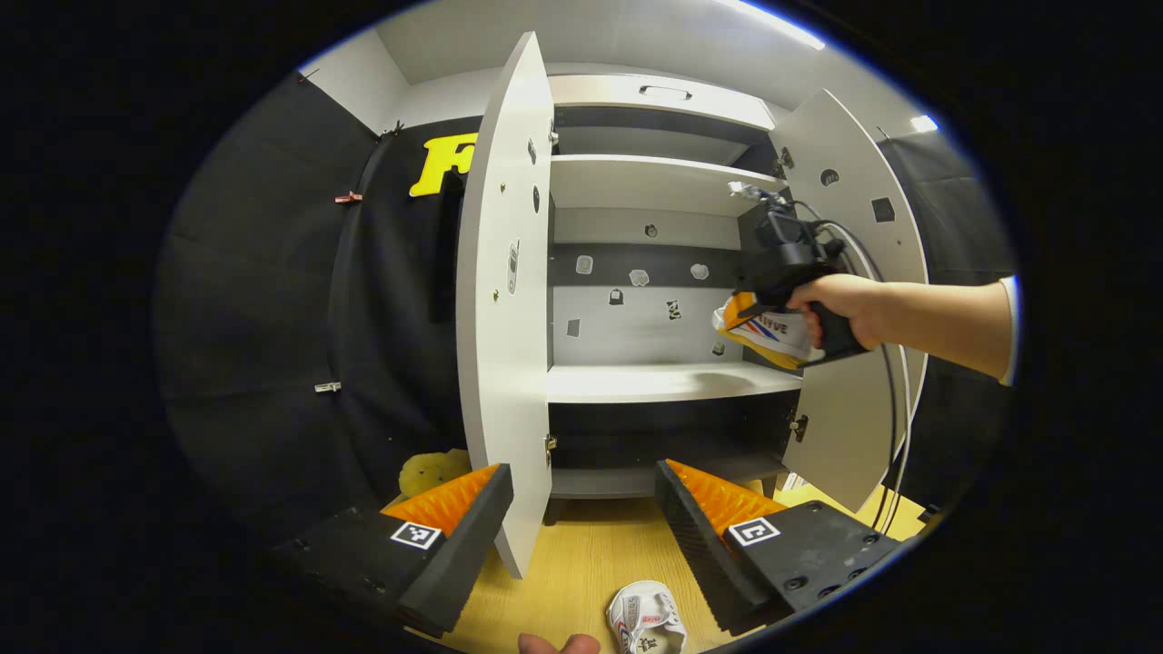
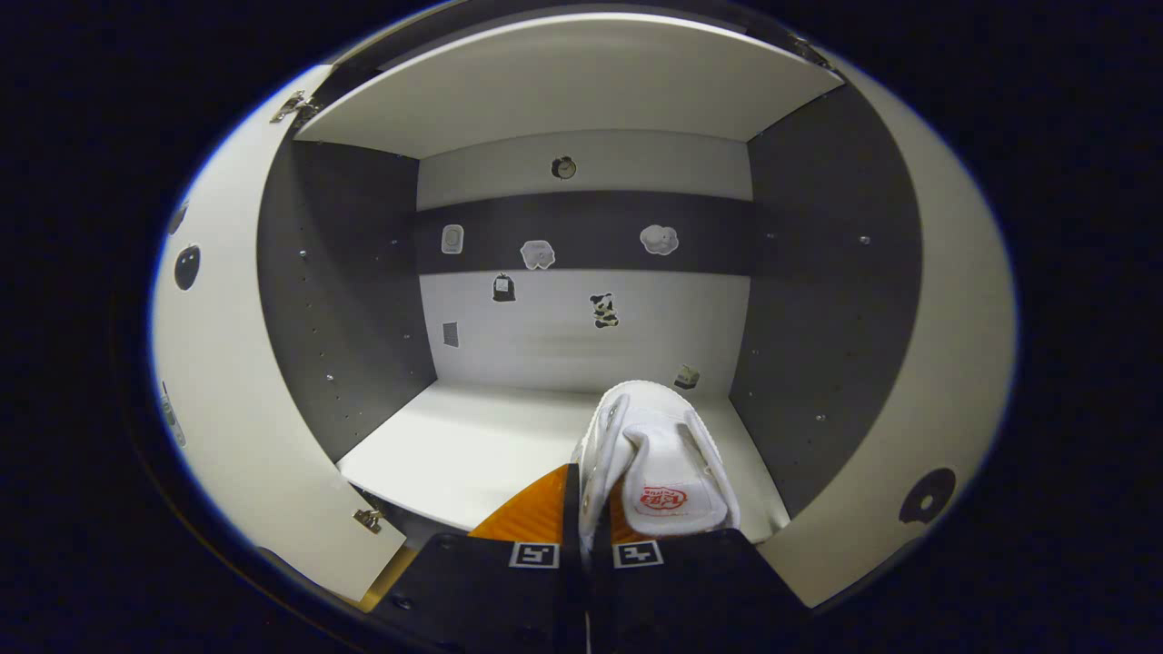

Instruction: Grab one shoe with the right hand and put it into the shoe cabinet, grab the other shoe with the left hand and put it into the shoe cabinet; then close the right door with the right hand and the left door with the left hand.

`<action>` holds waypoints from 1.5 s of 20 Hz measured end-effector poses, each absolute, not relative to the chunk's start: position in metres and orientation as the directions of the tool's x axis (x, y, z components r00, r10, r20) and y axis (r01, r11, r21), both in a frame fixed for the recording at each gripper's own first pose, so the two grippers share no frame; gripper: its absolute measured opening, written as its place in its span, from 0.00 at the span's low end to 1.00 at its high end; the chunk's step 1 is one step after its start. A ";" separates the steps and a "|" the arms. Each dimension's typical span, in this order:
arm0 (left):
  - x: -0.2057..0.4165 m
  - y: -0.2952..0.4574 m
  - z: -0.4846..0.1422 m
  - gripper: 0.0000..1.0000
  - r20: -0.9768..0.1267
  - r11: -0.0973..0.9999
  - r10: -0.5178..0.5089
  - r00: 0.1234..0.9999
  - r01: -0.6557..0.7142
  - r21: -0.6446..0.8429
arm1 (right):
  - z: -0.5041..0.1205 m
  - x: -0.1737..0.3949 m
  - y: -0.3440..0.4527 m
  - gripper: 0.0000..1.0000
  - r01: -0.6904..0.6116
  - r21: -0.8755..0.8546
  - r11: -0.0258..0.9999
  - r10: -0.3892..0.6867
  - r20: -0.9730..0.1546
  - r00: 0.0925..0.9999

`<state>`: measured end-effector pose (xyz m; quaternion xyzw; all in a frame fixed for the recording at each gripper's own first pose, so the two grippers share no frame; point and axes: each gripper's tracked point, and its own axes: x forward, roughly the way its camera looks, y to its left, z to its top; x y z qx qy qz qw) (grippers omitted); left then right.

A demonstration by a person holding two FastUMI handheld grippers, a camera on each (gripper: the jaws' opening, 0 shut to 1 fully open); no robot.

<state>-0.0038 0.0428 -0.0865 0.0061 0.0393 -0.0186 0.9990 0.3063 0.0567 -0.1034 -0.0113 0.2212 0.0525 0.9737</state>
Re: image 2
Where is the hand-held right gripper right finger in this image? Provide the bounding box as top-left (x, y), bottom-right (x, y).
top-left (586, 481), bottom-right (810, 654)

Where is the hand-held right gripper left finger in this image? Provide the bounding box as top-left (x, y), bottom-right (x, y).
top-left (373, 463), bottom-right (587, 654)

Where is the white grey shoe cabinet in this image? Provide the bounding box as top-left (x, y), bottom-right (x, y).
top-left (257, 0), bottom-right (923, 555)

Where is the white canvas shoe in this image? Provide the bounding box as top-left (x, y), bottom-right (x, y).
top-left (572, 380), bottom-right (741, 546)

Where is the white cabinet door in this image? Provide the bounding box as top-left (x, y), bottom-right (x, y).
top-left (150, 64), bottom-right (407, 605)
top-left (759, 54), bottom-right (1019, 609)

